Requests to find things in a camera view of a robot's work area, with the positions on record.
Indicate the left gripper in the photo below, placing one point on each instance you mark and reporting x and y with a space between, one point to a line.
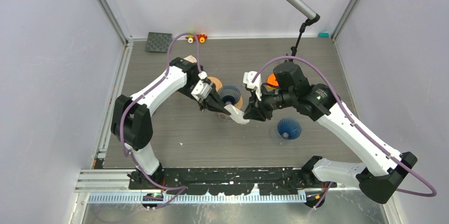
213 102

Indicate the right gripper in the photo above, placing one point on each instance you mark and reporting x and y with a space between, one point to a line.
257 110

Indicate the blue glass dripper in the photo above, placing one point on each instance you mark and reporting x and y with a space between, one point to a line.
289 128
229 94

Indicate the white paper coffee filter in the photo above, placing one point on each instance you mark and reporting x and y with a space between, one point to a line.
236 115

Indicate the orange coffee filter box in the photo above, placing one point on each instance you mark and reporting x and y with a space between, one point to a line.
191 59

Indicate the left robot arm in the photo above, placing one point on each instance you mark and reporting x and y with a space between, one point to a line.
132 115

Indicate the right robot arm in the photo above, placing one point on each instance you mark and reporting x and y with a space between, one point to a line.
382 168

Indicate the orange plastic holder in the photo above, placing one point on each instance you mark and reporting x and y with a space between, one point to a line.
272 81

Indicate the red toy car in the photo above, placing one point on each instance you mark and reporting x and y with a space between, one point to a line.
193 37

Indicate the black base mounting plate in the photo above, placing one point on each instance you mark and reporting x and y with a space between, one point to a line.
227 181

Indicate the grey building block baseplate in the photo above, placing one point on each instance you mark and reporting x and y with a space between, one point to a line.
158 42

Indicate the teal small block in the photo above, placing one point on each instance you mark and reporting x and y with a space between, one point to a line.
323 35

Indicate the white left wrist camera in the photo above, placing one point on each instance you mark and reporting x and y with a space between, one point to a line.
203 87

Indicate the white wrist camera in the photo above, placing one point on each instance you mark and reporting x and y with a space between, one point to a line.
203 87
252 82

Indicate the wooden ring dripper stand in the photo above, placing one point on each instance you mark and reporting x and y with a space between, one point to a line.
217 83

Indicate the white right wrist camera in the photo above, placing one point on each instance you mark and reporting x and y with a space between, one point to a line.
252 82

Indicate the aluminium frame rail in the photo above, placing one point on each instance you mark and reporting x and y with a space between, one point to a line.
112 20

